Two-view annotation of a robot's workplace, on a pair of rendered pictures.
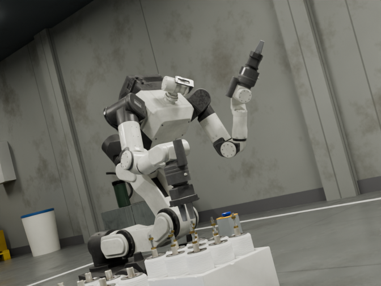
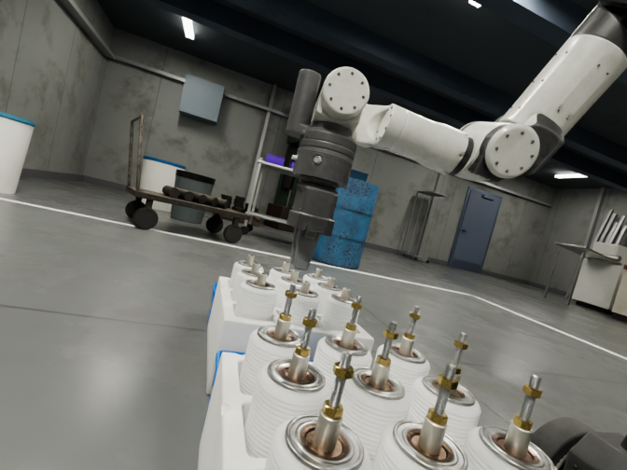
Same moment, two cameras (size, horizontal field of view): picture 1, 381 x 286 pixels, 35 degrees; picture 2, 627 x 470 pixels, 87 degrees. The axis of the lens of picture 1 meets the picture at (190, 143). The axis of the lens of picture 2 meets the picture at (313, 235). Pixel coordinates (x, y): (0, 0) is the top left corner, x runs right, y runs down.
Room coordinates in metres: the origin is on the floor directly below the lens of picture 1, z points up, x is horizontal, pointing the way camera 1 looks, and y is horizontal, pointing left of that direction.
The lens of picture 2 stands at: (2.49, -0.38, 0.46)
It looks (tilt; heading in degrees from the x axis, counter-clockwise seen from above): 3 degrees down; 118
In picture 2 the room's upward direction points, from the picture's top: 14 degrees clockwise
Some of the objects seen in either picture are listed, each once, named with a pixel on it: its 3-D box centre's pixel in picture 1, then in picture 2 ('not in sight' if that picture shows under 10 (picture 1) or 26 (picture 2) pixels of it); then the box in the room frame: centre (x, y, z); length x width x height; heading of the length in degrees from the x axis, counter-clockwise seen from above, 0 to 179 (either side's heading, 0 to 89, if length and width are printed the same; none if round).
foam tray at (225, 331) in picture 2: not in sight; (280, 332); (2.00, 0.46, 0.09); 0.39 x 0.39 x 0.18; 47
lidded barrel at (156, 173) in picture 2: not in sight; (160, 185); (-1.75, 2.67, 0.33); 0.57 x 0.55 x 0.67; 46
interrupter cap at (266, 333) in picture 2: (197, 251); (280, 336); (2.23, 0.08, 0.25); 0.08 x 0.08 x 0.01
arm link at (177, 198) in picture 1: (181, 187); (314, 192); (2.23, 0.07, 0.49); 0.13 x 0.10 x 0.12; 133
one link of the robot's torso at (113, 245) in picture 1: (127, 242); not in sight; (3.08, 0.43, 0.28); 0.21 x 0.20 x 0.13; 46
